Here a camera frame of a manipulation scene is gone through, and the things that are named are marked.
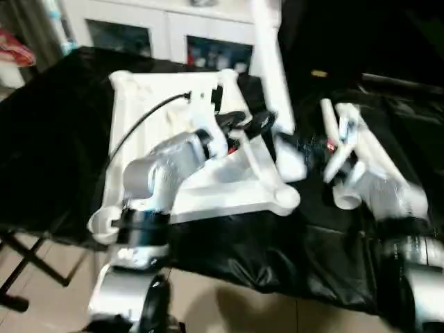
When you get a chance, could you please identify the white plastic table top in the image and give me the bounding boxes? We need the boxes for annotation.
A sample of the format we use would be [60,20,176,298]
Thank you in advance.
[87,69,302,245]

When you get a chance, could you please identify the white cabinet with glass doors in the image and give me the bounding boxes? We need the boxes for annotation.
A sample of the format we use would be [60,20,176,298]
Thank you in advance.
[59,0,282,74]

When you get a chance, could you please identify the large black screen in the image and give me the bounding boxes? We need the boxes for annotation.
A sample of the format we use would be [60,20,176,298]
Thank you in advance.
[277,0,444,87]

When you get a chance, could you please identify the black plastic mat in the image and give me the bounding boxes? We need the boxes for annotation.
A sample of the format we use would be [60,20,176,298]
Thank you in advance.
[0,47,444,314]

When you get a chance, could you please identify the red clothes hangers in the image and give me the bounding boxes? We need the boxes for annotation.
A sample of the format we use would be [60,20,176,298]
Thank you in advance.
[0,28,35,67]

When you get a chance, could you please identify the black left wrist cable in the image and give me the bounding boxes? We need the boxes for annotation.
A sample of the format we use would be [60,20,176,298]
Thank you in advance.
[111,92,192,164]

